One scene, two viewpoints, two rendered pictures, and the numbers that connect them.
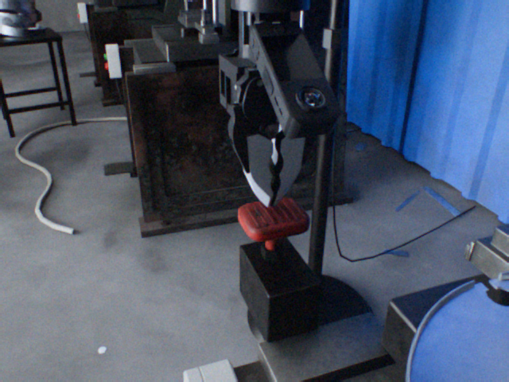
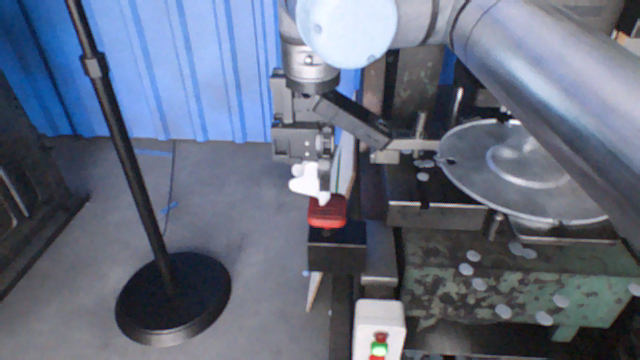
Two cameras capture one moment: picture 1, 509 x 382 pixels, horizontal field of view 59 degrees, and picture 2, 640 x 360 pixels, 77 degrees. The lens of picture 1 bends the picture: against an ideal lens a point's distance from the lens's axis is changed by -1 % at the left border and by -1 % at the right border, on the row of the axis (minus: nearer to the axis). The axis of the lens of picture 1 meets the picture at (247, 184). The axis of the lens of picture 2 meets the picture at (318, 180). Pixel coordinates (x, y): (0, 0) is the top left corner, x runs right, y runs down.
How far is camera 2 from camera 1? 0.50 m
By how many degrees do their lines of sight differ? 56
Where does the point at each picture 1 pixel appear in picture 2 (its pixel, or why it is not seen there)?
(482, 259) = (383, 157)
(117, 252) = not seen: outside the picture
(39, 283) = not seen: outside the picture
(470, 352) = (479, 184)
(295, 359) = (381, 264)
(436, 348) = (476, 191)
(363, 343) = (382, 232)
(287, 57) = (352, 108)
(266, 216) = (330, 209)
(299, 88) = (378, 122)
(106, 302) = not seen: outside the picture
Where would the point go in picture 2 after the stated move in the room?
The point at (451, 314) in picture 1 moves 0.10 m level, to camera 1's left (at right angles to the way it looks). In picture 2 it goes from (457, 179) to (447, 218)
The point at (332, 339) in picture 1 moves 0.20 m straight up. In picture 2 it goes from (374, 243) to (385, 150)
